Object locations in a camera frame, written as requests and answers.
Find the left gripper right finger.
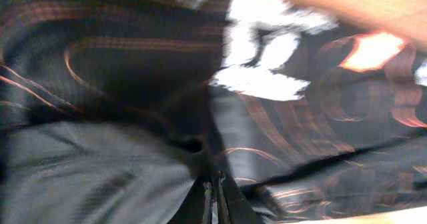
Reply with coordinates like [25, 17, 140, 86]
[216, 172, 263, 224]

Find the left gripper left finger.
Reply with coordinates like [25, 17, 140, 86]
[167, 178, 213, 224]

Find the black orange-patterned jersey shirt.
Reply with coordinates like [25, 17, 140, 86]
[1, 0, 426, 223]

